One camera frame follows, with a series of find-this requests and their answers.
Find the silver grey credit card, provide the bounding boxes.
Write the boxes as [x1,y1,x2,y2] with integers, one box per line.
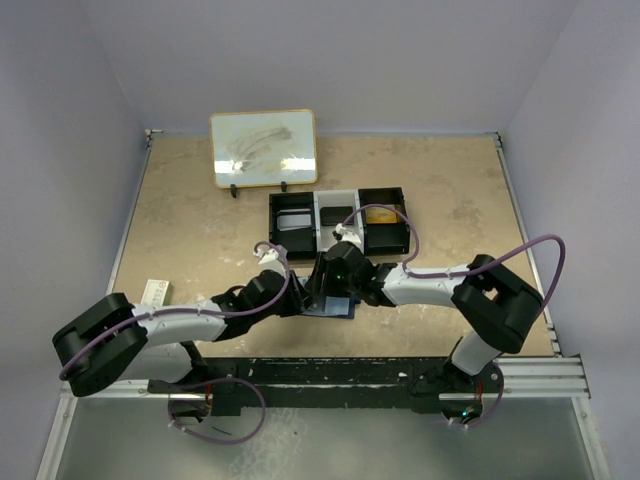
[323,296,351,316]

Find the blue leather card holder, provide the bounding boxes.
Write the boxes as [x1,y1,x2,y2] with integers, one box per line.
[301,296,360,320]

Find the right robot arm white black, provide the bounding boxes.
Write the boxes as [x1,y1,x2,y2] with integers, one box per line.
[305,241,543,391]

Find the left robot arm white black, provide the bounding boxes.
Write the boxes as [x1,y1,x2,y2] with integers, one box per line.
[52,270,313,397]

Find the black card case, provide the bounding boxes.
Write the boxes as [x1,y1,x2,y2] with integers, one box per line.
[319,206,353,227]

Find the gold card in tray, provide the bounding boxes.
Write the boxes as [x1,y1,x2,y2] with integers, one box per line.
[363,205,401,225]

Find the white card in tray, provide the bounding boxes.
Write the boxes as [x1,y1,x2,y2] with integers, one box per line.
[276,208,312,231]

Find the white middle tray compartment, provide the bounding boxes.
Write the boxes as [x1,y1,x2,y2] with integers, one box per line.
[313,189,364,252]

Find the black right tray compartment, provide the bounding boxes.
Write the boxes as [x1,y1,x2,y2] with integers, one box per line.
[358,187,410,255]

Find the black tray compartment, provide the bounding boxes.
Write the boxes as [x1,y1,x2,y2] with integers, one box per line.
[269,192,317,261]
[358,187,410,255]

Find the black left tray compartment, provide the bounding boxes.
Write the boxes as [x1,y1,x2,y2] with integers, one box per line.
[269,192,317,261]

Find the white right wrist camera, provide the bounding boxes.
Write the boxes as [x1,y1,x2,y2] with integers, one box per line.
[332,223,362,248]

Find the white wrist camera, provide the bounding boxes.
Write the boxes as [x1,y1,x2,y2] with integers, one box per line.
[253,242,287,270]
[332,223,362,248]

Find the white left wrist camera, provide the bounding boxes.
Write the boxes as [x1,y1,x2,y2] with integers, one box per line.
[253,242,287,270]

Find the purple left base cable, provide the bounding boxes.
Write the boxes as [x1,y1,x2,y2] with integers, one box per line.
[167,377,266,444]

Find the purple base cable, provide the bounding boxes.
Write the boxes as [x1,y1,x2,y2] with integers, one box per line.
[447,364,506,432]
[167,377,266,444]

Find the whiteboard with wooden frame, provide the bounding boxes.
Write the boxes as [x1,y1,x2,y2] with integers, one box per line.
[209,109,318,189]

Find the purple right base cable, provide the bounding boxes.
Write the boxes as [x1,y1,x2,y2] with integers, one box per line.
[447,364,506,432]

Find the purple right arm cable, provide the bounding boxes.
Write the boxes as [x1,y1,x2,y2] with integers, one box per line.
[339,205,567,301]

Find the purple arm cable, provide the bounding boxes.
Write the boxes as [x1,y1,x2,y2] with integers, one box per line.
[58,241,291,381]
[339,205,567,301]

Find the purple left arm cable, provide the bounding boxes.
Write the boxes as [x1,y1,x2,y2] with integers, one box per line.
[58,241,291,381]

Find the aluminium frame rail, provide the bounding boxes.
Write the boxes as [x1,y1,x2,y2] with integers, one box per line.
[496,318,591,399]

